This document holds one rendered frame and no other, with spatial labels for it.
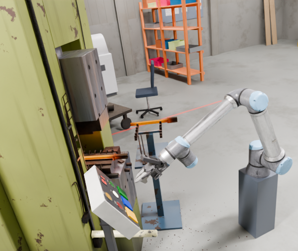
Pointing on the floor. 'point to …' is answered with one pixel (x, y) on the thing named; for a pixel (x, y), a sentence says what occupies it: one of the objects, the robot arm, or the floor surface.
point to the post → (109, 236)
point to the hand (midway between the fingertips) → (135, 180)
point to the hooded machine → (105, 64)
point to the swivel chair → (148, 93)
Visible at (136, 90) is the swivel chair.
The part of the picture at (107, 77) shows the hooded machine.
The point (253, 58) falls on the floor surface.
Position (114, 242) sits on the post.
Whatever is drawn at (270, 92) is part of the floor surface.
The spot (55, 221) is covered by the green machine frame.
